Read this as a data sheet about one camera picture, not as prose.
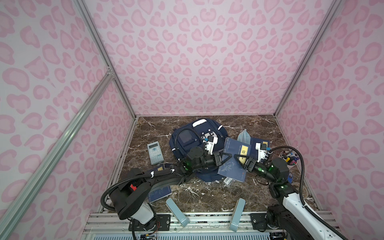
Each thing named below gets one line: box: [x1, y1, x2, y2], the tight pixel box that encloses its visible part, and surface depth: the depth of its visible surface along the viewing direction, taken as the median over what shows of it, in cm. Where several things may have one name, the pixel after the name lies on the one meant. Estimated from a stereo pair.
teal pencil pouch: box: [237, 128, 251, 145], surface depth 102 cm
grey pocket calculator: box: [147, 141, 164, 165], surface depth 100 cm
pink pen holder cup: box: [279, 150, 300, 170], surface depth 83 cm
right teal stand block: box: [229, 198, 246, 232], surface depth 74 cm
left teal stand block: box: [165, 198, 190, 228], surface depth 74 cm
